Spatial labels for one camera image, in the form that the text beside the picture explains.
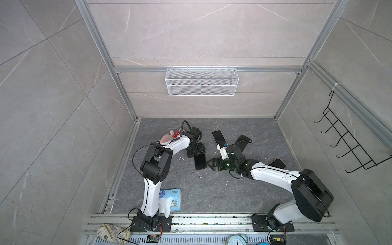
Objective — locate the blue round clock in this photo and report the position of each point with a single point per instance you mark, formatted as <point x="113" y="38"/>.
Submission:
<point x="237" y="240"/>

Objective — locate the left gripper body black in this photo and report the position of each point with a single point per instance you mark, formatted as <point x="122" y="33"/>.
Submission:
<point x="198" y="148"/>

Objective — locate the crumpled patterned cloth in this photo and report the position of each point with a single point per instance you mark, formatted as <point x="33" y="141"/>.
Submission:
<point x="113" y="234"/>

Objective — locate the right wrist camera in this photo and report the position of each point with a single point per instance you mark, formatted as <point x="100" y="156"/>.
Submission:
<point x="222" y="149"/>

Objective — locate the blue tissue pack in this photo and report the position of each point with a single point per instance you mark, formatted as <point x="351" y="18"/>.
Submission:
<point x="169" y="201"/>

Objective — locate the black phone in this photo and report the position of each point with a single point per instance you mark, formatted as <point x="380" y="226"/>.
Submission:
<point x="200" y="161"/>
<point x="242" y="142"/>

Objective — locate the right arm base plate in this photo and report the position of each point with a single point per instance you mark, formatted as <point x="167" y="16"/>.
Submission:
<point x="264" y="223"/>

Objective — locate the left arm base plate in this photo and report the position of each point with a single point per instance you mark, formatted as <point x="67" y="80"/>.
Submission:
<point x="163" y="223"/>

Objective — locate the black phone tilted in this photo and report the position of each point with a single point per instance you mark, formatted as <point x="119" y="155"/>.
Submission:
<point x="242" y="142"/>

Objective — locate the aluminium mounting rail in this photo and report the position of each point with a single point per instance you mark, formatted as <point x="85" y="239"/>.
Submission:
<point x="211" y="223"/>

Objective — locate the black wire hook rack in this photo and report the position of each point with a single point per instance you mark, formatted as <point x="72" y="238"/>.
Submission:
<point x="347" y="138"/>

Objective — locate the phone near right arm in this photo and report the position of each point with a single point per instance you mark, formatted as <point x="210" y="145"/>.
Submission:
<point x="278" y="163"/>

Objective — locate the white wire basket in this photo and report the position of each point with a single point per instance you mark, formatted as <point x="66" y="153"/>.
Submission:
<point x="201" y="81"/>

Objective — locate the pink pig plush toy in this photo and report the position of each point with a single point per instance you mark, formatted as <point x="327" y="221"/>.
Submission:
<point x="170" y="137"/>

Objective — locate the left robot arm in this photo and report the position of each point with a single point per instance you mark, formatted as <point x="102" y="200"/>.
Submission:
<point x="156" y="165"/>

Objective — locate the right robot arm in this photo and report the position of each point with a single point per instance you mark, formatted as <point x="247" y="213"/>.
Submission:
<point x="311" y="197"/>

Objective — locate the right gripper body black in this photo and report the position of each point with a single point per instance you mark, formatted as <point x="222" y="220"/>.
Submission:
<point x="226" y="164"/>

